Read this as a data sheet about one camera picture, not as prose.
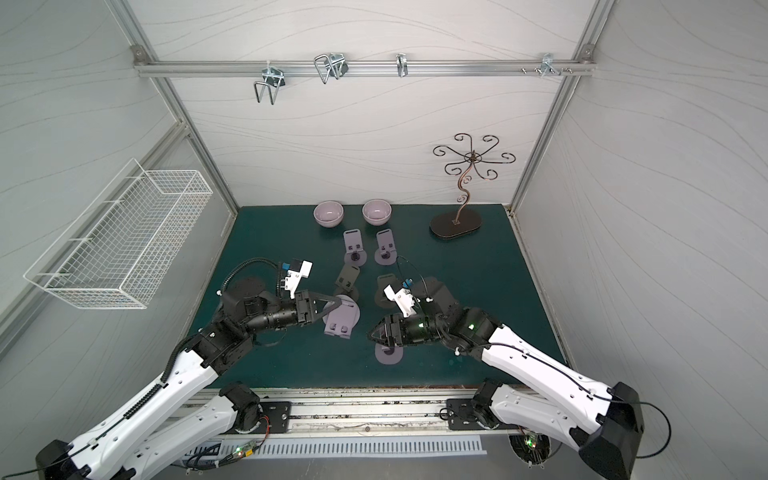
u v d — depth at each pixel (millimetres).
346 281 906
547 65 765
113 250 672
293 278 638
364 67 779
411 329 607
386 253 1022
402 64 783
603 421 394
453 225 1131
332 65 766
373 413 750
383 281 875
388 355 840
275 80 784
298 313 584
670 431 425
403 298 661
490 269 1052
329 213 1148
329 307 663
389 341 603
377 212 1150
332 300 661
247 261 555
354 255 1055
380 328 634
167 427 529
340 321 660
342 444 704
